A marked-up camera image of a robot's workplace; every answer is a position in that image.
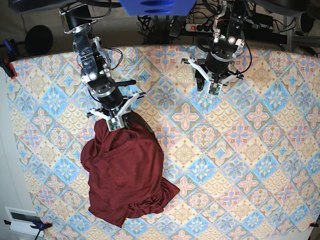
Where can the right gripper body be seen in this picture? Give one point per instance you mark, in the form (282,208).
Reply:
(106,92)

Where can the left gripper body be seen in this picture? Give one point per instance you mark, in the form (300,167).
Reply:
(216,64)

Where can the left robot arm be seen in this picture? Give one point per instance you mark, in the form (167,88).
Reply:
(225,44)

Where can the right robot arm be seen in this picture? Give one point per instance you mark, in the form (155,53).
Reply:
(96,69)

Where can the white power strip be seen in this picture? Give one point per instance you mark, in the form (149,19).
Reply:
(199,28)

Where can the patterned tablecloth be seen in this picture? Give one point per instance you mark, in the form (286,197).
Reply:
(247,162)

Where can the round speaker top right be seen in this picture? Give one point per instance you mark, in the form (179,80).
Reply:
(303,24)

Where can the orange black clamp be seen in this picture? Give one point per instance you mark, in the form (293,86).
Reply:
(8,67)

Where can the blue clamp lower left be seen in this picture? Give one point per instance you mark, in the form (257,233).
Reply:
(40,226)

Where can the orange clamp lower right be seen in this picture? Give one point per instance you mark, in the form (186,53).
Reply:
(314,225)

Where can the blue plastic mount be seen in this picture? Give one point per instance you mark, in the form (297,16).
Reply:
(157,7)

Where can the blue handled clamp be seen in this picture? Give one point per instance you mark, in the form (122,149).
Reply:
(11,45)

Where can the white wall box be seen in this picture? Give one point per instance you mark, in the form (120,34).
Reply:
(21,215)

